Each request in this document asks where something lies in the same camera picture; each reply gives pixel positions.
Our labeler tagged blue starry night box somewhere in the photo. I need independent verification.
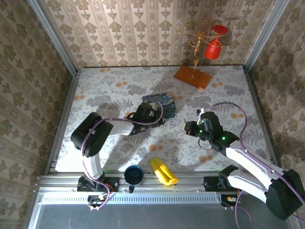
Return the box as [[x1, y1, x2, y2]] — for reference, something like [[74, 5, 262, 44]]
[[142, 92, 177, 119]]

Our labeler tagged floral patterned table cover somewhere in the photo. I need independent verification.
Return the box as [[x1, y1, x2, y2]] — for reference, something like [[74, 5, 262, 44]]
[[56, 65, 275, 173]]

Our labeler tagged yellow banana bunch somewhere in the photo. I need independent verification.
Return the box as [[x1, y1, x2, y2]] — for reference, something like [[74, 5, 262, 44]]
[[149, 156, 179, 187]]

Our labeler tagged dark blue round tin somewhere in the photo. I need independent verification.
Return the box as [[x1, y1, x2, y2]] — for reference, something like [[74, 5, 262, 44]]
[[123, 165, 145, 187]]

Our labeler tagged black connector board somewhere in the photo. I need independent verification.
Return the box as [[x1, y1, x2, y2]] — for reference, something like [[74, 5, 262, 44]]
[[220, 194, 240, 208], [87, 195, 108, 208]]

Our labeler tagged red wine glass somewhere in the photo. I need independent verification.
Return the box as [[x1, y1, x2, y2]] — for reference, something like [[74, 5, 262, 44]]
[[204, 24, 228, 61]]

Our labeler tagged grey metal panel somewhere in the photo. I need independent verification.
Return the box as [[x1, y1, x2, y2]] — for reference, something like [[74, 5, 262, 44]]
[[30, 193, 295, 229]]

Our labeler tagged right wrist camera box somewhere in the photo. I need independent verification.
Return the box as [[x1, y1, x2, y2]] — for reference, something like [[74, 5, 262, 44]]
[[196, 108, 211, 123]]

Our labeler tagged long aluminium base rail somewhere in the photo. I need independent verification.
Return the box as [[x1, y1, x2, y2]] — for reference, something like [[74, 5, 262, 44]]
[[35, 170, 293, 193]]

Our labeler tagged gold wire mug tree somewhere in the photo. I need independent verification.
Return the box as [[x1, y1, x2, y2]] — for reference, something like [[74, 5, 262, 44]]
[[173, 19, 213, 91]]

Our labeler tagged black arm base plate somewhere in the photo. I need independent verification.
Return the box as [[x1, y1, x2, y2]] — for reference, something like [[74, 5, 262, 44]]
[[203, 176, 239, 193], [77, 176, 120, 193]]

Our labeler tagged aluminium frame side rail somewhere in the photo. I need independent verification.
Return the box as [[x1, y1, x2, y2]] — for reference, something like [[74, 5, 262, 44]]
[[243, 65, 281, 173], [51, 70, 80, 169]]

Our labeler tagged white slotted cable duct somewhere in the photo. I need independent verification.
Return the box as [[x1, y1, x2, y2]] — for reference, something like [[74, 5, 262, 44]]
[[39, 192, 221, 205]]

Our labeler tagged aluminium frame post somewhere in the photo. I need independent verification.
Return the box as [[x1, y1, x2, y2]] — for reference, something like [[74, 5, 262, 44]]
[[27, 0, 79, 75], [243, 0, 292, 70]]

